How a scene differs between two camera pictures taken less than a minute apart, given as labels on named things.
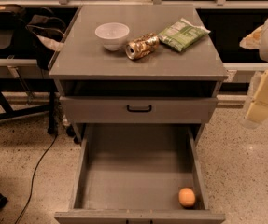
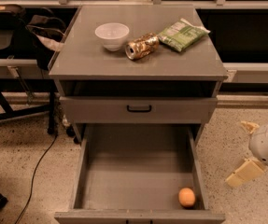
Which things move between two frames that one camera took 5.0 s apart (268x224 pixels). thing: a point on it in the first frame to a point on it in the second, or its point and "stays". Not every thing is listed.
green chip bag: x=182 y=34 stays
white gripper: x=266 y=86 to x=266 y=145
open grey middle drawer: x=134 y=173 stays
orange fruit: x=187 y=197 stays
